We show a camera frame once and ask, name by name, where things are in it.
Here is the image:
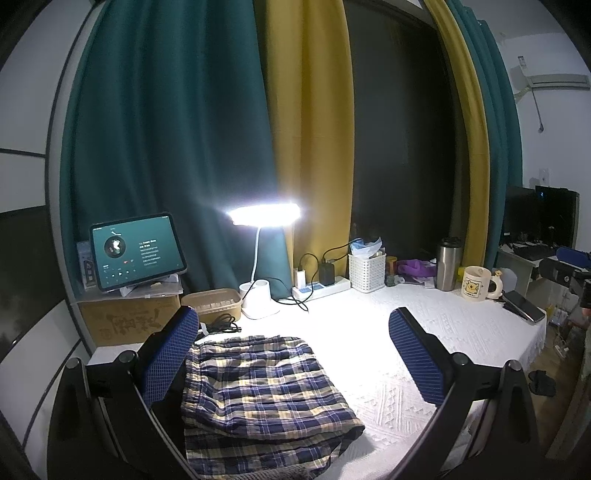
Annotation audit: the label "purple cloth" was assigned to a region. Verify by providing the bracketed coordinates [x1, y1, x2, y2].
[397, 258, 437, 278]

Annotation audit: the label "black keyboard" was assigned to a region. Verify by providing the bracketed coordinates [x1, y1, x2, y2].
[512, 244, 559, 260]

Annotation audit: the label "white textured tablecloth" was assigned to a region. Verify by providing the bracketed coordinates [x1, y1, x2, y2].
[90, 281, 548, 480]

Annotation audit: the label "yellow curtain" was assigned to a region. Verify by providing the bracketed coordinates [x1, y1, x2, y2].
[422, 0, 491, 278]
[264, 0, 352, 278]

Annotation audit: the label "white power strip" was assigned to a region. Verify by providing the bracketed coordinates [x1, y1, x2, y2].
[292, 276, 352, 301]

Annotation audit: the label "stainless steel tumbler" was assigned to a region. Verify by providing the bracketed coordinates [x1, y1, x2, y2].
[436, 237, 464, 291]

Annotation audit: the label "coiled black cable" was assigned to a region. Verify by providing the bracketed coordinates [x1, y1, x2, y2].
[198, 314, 242, 334]

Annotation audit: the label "dark window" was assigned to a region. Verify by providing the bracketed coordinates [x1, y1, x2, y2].
[344, 0, 467, 273]

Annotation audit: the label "white desk lamp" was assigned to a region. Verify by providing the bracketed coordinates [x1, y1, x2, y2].
[225, 202, 303, 319]

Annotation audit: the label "brown food container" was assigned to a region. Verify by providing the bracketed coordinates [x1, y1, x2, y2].
[181, 288, 243, 324]

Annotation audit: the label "clear plastic packet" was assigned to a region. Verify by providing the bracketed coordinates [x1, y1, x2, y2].
[121, 273, 184, 298]

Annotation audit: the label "cream bear print mug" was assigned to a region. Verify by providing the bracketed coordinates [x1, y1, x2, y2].
[462, 265, 503, 302]

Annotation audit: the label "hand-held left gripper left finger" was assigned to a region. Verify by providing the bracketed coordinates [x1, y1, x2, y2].
[46, 305, 200, 480]

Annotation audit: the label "black computer monitor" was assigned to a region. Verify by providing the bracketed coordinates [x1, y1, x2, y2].
[503, 186, 539, 243]

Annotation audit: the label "white plastic basket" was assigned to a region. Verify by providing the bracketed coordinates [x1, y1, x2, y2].
[348, 251, 386, 294]

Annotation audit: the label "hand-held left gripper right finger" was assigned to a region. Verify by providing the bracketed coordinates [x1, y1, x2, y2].
[388, 307, 541, 480]

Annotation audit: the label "grey desk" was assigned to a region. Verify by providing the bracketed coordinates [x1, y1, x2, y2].
[496, 240, 578, 289]

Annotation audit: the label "blue plastic bag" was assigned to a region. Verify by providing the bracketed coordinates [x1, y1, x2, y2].
[349, 236, 384, 257]

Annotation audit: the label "plaid pants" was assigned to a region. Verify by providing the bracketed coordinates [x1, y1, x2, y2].
[179, 335, 366, 478]

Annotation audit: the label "teal curtain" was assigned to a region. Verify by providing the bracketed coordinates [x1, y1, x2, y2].
[60, 0, 296, 301]
[445, 0, 517, 252]

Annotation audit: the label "tablet computer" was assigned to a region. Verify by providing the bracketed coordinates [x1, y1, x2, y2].
[89, 211, 188, 292]

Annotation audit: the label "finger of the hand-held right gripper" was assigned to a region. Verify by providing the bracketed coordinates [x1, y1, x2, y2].
[555, 246, 591, 269]
[539, 257, 578, 284]

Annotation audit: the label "black smartphone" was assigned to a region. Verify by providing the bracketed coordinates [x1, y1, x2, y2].
[501, 290, 547, 322]

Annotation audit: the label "white air conditioner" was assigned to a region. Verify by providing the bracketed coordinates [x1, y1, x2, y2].
[529, 74, 591, 89]

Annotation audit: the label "cardboard box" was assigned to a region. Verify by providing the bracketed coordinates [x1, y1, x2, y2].
[76, 291, 182, 348]

